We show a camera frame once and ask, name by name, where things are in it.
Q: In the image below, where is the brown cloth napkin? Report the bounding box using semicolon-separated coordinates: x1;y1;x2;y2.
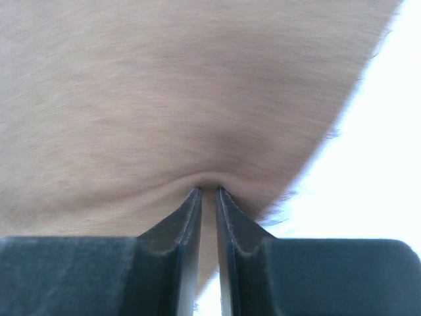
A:
1;1;398;287

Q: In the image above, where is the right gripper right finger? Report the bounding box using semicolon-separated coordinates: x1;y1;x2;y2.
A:
216;188;420;316

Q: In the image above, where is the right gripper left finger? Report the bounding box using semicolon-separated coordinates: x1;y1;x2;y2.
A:
1;189;202;315

